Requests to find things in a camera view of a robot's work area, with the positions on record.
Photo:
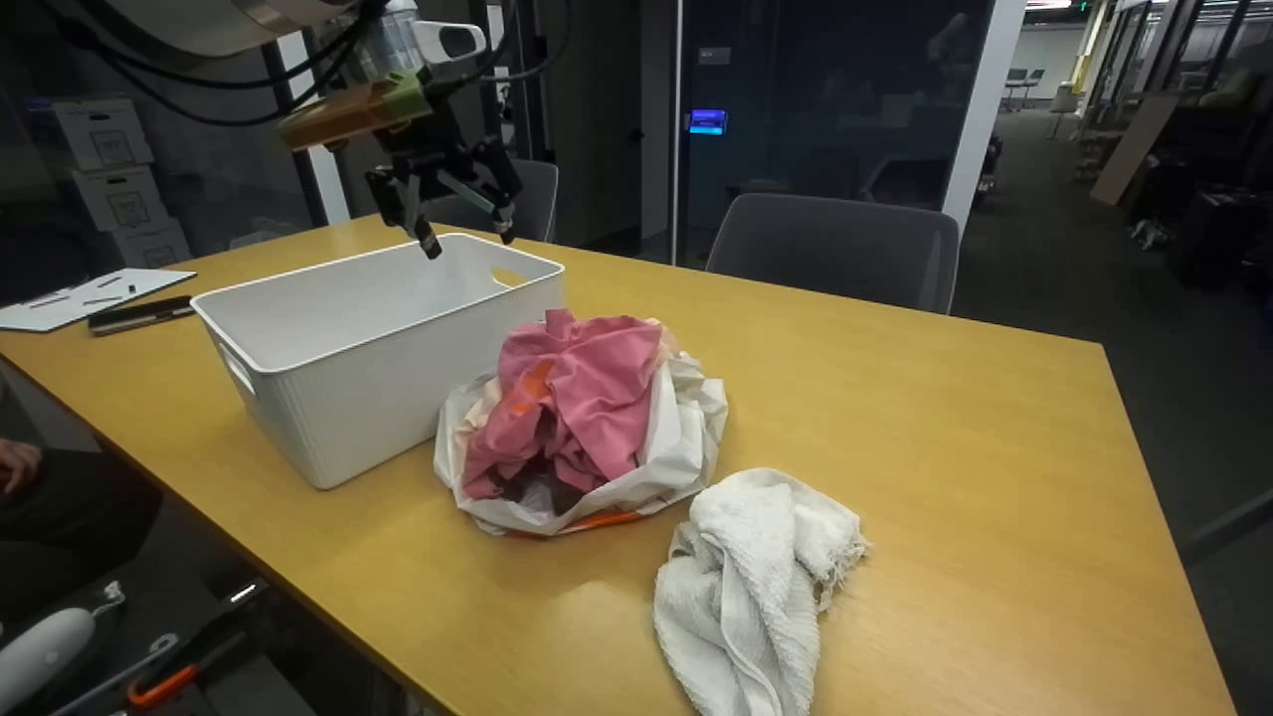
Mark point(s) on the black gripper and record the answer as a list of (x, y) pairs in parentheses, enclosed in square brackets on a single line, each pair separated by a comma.
[(431, 156)]

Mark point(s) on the dark pink garment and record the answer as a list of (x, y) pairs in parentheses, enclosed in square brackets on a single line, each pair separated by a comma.
[(572, 405)]

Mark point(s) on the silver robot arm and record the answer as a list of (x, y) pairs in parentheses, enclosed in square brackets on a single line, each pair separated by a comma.
[(383, 71)]

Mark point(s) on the white plastic storage box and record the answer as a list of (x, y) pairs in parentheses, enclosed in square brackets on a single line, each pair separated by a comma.
[(346, 364)]

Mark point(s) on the cardboard storage boxes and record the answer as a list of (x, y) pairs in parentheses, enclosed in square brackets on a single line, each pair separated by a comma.
[(117, 185)]

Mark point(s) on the white paper sheet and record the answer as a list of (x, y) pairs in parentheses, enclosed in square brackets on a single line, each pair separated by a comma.
[(73, 302)]

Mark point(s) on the white plastic bag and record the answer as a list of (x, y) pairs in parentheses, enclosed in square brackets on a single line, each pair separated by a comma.
[(683, 444)]

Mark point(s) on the grey office chair left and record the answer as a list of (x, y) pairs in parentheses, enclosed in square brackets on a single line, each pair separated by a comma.
[(885, 253)]

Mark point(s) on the white grey handheld tool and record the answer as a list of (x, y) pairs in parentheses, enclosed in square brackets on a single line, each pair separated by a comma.
[(53, 647)]

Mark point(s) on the orange black cable tool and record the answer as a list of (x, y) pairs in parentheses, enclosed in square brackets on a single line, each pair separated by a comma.
[(171, 667)]

